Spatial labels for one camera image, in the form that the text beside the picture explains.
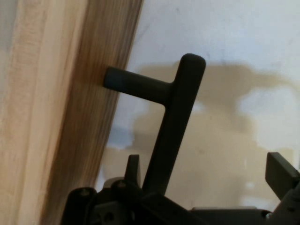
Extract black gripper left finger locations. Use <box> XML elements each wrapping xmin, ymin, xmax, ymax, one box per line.
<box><xmin>124</xmin><ymin>154</ymin><xmax>143</xmax><ymax>188</ymax></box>

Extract black drawer handle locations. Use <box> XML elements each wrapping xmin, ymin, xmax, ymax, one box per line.
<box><xmin>104</xmin><ymin>53</ymin><xmax>207</xmax><ymax>195</ymax></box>

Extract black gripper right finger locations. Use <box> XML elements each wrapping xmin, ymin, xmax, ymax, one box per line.
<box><xmin>265</xmin><ymin>151</ymin><xmax>300</xmax><ymax>205</ymax></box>

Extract light wood drawer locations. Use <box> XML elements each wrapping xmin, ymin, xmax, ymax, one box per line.
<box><xmin>0</xmin><ymin>0</ymin><xmax>144</xmax><ymax>225</ymax></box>

